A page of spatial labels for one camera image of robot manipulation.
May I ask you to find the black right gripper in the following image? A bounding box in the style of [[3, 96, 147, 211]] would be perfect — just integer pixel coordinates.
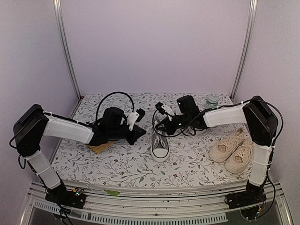
[[156, 113, 191, 135]]

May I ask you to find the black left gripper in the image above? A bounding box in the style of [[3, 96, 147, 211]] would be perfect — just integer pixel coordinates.
[[108, 124, 147, 145]]

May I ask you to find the grey sneaker with white laces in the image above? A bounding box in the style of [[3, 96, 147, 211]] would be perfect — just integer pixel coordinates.
[[150, 110, 170, 163]]

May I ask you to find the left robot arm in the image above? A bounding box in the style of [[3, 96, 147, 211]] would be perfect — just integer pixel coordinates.
[[12, 104, 146, 203]]

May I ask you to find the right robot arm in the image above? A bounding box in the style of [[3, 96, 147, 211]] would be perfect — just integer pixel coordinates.
[[154, 95, 283, 204]]

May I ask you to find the floral patterned table mat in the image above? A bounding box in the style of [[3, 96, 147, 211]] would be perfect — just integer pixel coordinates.
[[52, 93, 252, 188]]

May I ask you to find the yellow bamboo fan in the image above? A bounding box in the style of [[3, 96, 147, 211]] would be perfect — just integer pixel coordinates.
[[85, 141, 117, 154]]

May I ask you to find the beige sneaker inner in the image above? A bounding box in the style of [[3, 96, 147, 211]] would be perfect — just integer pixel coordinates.
[[209, 127, 244, 163]]

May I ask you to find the beige sneaker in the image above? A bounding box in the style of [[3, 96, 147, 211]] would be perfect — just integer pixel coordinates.
[[209, 127, 244, 163], [225, 138, 254, 174]]

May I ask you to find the green tape piece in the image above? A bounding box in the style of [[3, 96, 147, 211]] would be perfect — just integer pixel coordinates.
[[105, 190, 120, 196]]

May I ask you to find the beige sneaker outer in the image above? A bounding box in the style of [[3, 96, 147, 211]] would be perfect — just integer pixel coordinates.
[[225, 138, 254, 174]]

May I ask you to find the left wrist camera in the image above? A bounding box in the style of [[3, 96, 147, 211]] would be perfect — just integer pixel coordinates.
[[127, 108, 145, 131]]

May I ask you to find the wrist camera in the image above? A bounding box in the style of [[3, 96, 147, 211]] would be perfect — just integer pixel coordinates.
[[127, 108, 145, 131], [155, 102, 175, 121]]

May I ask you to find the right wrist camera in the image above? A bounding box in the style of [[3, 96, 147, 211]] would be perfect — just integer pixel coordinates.
[[155, 102, 175, 121]]

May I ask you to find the black right camera cable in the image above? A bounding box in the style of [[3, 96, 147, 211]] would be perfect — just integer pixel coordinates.
[[151, 109, 204, 137]]

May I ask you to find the black camera cable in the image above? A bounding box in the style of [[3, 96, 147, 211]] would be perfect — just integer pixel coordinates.
[[151, 109, 204, 137], [96, 91, 135, 125]]

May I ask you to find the black left camera cable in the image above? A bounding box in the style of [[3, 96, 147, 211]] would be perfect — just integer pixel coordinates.
[[96, 91, 135, 125]]

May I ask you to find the aluminium front rail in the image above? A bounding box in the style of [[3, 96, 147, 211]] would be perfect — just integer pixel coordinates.
[[19, 181, 295, 225]]

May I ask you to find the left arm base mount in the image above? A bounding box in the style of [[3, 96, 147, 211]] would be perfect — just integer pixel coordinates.
[[45, 185, 87, 209]]

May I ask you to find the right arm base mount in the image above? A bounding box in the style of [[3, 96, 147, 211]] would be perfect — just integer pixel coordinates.
[[225, 183, 267, 209]]

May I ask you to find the right aluminium frame post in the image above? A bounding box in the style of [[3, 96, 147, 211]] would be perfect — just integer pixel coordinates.
[[230, 0, 258, 101]]

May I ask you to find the aluminium frame post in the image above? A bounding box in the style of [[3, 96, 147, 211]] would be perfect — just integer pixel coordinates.
[[53, 0, 82, 100], [230, 0, 258, 101]]

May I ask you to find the left aluminium frame post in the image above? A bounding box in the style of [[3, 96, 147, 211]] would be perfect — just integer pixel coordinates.
[[53, 0, 82, 100]]

